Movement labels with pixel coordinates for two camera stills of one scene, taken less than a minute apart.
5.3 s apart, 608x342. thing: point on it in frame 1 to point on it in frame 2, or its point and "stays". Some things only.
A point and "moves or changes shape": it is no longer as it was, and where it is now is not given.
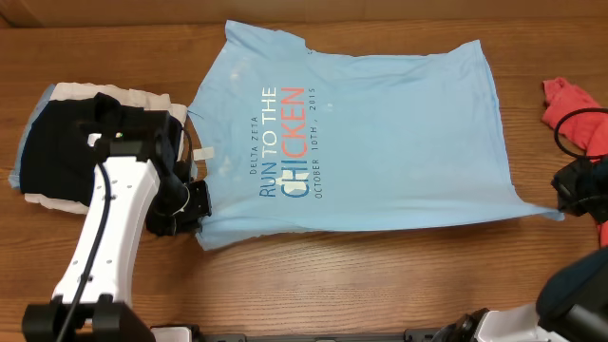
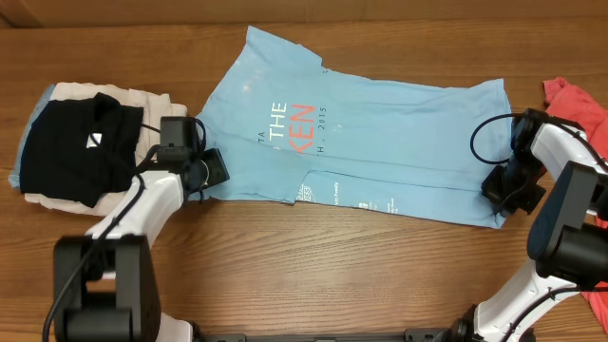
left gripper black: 192,222 to 218,169
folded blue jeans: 42,100 stays
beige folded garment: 127,98 stays
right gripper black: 566,180 to 503,200
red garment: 583,133 stays
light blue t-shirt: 295,142 moves or changes shape
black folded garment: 55,158 stays
